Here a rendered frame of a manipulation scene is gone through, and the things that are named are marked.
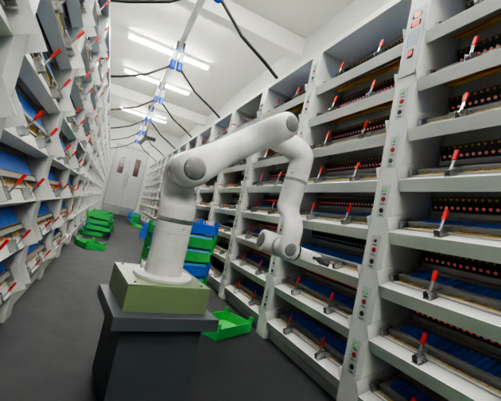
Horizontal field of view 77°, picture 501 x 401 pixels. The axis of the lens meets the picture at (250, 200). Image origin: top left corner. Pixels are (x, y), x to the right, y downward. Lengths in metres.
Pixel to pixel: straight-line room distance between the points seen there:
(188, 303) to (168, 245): 0.19
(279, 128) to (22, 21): 0.74
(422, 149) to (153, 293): 1.08
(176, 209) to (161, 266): 0.19
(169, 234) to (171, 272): 0.12
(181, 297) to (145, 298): 0.11
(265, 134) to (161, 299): 0.64
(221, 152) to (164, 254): 0.38
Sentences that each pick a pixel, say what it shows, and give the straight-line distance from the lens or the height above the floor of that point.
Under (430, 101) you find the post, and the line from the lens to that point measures 1.44.
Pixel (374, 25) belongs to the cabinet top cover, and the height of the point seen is 1.66.
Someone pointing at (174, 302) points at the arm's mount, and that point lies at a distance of 1.04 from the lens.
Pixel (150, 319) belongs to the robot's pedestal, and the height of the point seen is 0.28.
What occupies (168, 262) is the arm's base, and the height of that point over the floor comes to 0.42.
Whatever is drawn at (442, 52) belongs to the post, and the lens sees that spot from 1.55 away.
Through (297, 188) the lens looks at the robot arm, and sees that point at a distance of 1.23.
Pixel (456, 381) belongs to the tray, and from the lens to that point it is 1.13.
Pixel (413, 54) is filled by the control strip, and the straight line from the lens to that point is 1.47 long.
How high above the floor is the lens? 0.59
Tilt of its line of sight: 4 degrees up
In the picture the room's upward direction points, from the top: 12 degrees clockwise
